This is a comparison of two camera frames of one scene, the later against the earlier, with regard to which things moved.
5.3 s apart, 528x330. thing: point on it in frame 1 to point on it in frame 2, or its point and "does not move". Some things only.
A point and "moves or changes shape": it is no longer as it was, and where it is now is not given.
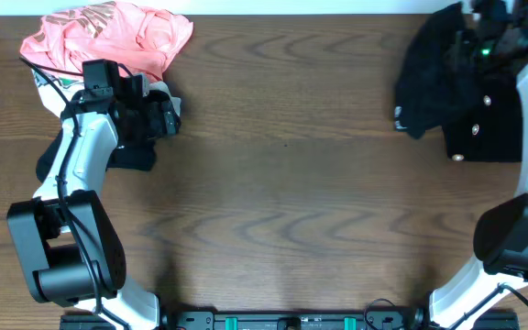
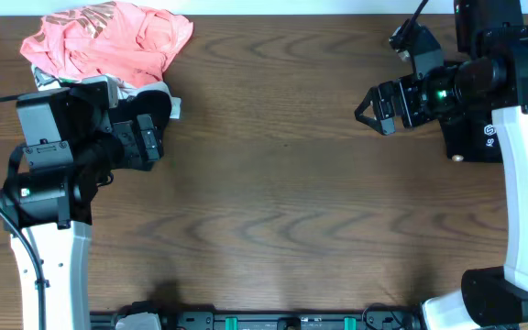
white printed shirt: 55,90 does not move
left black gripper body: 168,119 to 144,138
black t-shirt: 419,92 moves or changes shape
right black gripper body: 478,57 to 432,98
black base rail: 299,320 does not move
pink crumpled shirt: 143,38 does not move
